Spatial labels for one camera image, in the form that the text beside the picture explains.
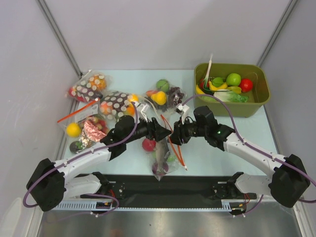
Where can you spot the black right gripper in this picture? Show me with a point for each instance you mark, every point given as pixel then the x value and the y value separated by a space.
pixel 182 132

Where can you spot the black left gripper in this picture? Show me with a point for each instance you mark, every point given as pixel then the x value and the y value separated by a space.
pixel 153 127

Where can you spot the red fake apple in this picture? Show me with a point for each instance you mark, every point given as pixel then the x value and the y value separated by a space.
pixel 148 145

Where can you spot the grey fake fish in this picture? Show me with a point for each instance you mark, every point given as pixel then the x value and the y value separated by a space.
pixel 162 151

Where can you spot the clear orange-zip plastic bag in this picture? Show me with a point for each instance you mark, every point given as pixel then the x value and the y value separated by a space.
pixel 174 150

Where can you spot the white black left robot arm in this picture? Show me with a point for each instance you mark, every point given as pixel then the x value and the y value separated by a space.
pixel 54 181

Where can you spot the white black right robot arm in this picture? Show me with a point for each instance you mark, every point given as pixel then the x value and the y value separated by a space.
pixel 285 178

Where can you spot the yellow fake pear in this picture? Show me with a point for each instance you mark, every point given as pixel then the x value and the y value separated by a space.
pixel 160 98

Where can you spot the purple fake onion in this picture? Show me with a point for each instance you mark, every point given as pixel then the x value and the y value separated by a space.
pixel 160 169

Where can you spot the clear bag with grapes pear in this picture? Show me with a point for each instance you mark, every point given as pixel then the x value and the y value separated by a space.
pixel 175 95

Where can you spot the polka dot bag middle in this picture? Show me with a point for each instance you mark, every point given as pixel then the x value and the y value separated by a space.
pixel 116 104

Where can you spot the polka dot bag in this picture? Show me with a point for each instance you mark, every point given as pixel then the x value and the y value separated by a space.
pixel 116 104
pixel 91 86

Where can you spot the fake green onion stalk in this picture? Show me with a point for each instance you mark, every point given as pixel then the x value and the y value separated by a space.
pixel 208 71

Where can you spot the fake napa cabbage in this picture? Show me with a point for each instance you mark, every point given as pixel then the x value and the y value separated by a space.
pixel 230 96

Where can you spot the orange-zip bag with lemon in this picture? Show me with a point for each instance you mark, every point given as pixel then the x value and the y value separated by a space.
pixel 93 127

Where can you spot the green fake apple in bin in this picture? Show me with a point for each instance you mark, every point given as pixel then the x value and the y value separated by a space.
pixel 233 79

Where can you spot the polka dot bag far left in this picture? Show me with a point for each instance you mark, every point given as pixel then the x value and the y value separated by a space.
pixel 91 86

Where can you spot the red fake tomato in bin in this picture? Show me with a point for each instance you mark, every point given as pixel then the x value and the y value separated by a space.
pixel 246 85

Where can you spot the yellow fake lemon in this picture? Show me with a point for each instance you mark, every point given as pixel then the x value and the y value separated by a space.
pixel 73 130

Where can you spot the olive green plastic bin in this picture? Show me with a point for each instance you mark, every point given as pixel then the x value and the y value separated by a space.
pixel 258 96

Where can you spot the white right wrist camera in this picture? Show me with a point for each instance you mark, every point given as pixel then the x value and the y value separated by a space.
pixel 183 110

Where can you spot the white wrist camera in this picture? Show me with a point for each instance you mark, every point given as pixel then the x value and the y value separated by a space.
pixel 141 110
pixel 183 110

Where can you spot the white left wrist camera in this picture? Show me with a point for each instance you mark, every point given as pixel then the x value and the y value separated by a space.
pixel 141 110

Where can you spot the white cable duct strip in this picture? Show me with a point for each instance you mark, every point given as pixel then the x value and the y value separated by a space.
pixel 153 204

